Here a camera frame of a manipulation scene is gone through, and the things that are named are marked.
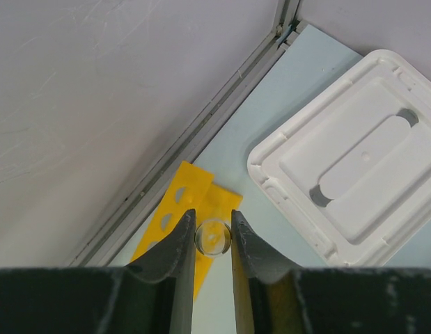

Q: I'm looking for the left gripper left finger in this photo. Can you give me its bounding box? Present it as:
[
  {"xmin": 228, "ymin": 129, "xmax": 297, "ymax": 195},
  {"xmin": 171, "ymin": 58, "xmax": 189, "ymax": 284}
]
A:
[{"xmin": 127, "ymin": 209, "xmax": 196, "ymax": 333}]

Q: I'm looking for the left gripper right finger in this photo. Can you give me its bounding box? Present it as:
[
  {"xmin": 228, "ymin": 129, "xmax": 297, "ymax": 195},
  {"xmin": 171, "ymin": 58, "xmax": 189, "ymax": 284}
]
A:
[{"xmin": 231, "ymin": 210, "xmax": 302, "ymax": 333}]

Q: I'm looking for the clear glass test tube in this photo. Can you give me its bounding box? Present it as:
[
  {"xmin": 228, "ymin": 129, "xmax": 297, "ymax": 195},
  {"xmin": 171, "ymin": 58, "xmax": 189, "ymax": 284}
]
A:
[{"xmin": 194, "ymin": 219, "xmax": 232, "ymax": 258}]

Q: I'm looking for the yellow test tube rack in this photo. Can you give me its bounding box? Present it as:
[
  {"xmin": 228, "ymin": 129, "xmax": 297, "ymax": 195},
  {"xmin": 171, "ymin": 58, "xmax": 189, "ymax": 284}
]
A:
[{"xmin": 129, "ymin": 161, "xmax": 242, "ymax": 303}]

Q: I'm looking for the white plastic bin lid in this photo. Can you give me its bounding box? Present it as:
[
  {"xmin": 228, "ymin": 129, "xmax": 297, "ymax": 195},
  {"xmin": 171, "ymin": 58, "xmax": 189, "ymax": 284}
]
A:
[{"xmin": 247, "ymin": 49, "xmax": 431, "ymax": 267}]

